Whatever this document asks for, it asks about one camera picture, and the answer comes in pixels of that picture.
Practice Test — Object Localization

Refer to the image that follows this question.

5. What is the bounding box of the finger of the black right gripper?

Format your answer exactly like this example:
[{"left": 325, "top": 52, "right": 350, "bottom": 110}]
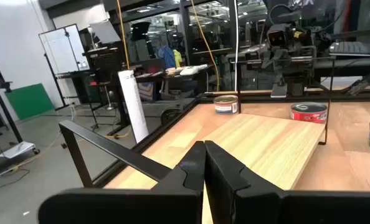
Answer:
[
  {"left": 279, "top": 70, "right": 288, "bottom": 99},
  {"left": 270, "top": 70, "right": 280, "bottom": 99}
]

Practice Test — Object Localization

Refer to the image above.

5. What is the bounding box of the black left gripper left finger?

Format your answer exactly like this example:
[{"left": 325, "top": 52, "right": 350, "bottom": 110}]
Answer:
[{"left": 37, "top": 140, "right": 207, "bottom": 224}]

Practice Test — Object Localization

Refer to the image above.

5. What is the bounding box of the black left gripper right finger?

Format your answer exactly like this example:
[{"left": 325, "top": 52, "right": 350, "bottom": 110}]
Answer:
[{"left": 204, "top": 139, "right": 370, "bottom": 224}]

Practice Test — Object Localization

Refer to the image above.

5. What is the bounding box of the red tuna can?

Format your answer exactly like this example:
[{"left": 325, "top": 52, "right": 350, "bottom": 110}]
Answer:
[{"left": 290, "top": 101, "right": 328, "bottom": 124}]

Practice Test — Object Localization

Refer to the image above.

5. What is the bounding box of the dark keyboard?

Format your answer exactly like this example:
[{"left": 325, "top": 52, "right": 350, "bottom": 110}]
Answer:
[{"left": 329, "top": 41, "right": 370, "bottom": 57}]

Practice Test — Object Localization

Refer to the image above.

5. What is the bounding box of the dark grey desk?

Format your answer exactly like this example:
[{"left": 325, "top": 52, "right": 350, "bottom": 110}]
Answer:
[{"left": 314, "top": 42, "right": 370, "bottom": 78}]

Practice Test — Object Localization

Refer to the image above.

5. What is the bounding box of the cluttered background desk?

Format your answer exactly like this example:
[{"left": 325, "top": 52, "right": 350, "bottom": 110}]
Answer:
[{"left": 135, "top": 63, "right": 216, "bottom": 102}]

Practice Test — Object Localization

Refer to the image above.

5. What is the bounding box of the blue garment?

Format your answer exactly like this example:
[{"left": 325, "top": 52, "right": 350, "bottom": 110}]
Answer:
[{"left": 158, "top": 45, "right": 176, "bottom": 70}]

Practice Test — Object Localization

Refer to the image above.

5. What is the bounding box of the black perforated panel stand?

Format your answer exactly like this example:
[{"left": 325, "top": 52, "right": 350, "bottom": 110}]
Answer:
[{"left": 82, "top": 46, "right": 125, "bottom": 131}]

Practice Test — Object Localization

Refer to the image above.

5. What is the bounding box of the white sheet on dolly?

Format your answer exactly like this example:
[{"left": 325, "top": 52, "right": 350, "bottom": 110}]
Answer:
[{"left": 0, "top": 141, "right": 41, "bottom": 159}]

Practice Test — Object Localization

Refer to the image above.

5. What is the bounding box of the green board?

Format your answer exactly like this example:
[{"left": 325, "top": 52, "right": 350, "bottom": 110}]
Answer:
[{"left": 4, "top": 83, "right": 55, "bottom": 121}]

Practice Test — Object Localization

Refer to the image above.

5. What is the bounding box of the grey photo light panel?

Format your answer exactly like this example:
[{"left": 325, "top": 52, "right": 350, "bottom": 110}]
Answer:
[{"left": 89, "top": 20, "right": 122, "bottom": 45}]

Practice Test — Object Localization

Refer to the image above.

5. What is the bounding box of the black aluminium table frame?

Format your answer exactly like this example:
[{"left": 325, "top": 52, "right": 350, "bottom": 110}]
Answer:
[{"left": 91, "top": 67, "right": 370, "bottom": 189}]

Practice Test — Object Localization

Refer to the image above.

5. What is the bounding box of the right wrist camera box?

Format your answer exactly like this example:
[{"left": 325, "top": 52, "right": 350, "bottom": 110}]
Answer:
[{"left": 267, "top": 24, "right": 288, "bottom": 48}]

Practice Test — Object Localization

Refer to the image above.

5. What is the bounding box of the white cable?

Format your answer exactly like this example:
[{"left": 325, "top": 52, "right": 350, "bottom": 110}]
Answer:
[{"left": 234, "top": 0, "right": 240, "bottom": 92}]

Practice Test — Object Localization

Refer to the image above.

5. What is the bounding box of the yellow hanging cable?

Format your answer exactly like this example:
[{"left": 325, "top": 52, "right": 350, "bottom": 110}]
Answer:
[
  {"left": 189, "top": 0, "right": 220, "bottom": 93},
  {"left": 115, "top": 0, "right": 131, "bottom": 71}
]

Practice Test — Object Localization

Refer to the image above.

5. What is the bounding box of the white perforated post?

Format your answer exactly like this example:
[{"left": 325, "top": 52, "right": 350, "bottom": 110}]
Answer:
[{"left": 117, "top": 69, "right": 150, "bottom": 144}]

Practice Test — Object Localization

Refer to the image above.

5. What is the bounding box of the whiteboard with black frame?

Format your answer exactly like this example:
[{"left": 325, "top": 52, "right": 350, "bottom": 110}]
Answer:
[{"left": 37, "top": 24, "right": 91, "bottom": 108}]

